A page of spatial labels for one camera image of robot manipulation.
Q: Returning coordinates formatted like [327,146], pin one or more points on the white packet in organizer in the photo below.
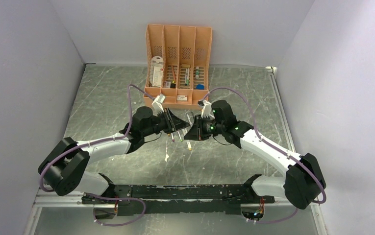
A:
[156,71]

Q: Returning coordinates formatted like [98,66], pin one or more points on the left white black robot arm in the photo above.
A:
[64,169]

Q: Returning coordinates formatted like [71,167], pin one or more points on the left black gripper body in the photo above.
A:
[161,123]

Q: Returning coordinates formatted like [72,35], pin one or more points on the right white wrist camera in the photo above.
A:
[206,110]

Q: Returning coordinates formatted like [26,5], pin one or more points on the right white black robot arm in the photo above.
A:
[246,137]

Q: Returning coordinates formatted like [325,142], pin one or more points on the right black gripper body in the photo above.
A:
[208,127]

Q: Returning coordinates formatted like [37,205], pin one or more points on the blue object in organizer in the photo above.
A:
[199,87]

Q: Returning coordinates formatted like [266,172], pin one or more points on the orange desk organizer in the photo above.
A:
[186,55]

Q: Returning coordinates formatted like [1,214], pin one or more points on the mint cap yellow tip pen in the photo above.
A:
[189,145]

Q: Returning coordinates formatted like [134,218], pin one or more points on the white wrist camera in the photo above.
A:
[157,103]
[206,110]

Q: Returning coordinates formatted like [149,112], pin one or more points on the small white box in organizer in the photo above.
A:
[182,97]

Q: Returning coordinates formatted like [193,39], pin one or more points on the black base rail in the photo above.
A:
[134,199]

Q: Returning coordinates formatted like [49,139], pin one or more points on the aluminium frame rail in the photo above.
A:
[304,181]

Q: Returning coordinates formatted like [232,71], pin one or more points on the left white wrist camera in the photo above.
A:
[157,103]

